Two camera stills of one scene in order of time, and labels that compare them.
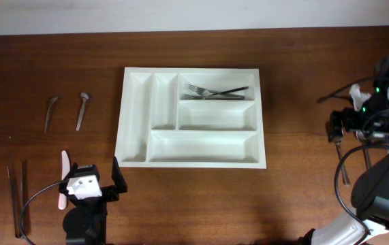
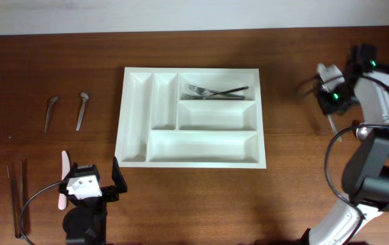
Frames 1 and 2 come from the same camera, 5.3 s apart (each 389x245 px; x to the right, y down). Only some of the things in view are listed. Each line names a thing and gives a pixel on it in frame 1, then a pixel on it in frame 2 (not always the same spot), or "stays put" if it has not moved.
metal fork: x=201 y=90 stays put
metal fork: x=219 y=98 stays put
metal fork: x=235 y=90 stays put
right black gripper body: x=336 y=126 -> x=328 y=107
